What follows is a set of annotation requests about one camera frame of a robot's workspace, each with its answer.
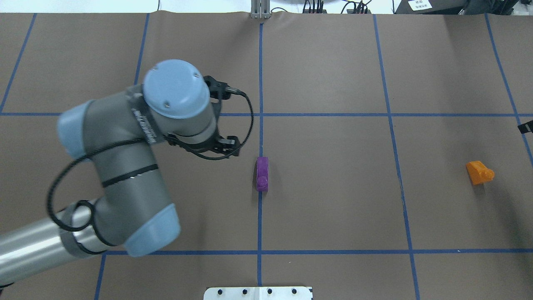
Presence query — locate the purple trapezoid block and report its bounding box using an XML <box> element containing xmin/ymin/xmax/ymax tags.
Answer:
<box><xmin>256</xmin><ymin>156</ymin><xmax>269</xmax><ymax>192</ymax></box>

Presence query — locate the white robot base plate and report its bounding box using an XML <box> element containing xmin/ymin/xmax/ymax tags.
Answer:
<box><xmin>202</xmin><ymin>286</ymin><xmax>314</xmax><ymax>300</ymax></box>

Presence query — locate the orange trapezoid block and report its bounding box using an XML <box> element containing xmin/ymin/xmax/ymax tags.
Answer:
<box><xmin>465</xmin><ymin>161</ymin><xmax>495</xmax><ymax>185</ymax></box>

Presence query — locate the aluminium frame post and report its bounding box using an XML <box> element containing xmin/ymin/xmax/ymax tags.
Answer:
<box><xmin>250</xmin><ymin>0</ymin><xmax>272</xmax><ymax>20</ymax></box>

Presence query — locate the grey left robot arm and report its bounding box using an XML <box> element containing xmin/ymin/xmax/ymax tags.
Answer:
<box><xmin>0</xmin><ymin>59</ymin><xmax>252</xmax><ymax>289</ymax></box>

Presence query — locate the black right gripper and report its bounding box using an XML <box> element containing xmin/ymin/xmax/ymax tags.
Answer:
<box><xmin>518</xmin><ymin>121</ymin><xmax>533</xmax><ymax>135</ymax></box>

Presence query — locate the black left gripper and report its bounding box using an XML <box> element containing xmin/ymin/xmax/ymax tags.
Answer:
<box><xmin>166</xmin><ymin>76</ymin><xmax>242</xmax><ymax>158</ymax></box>

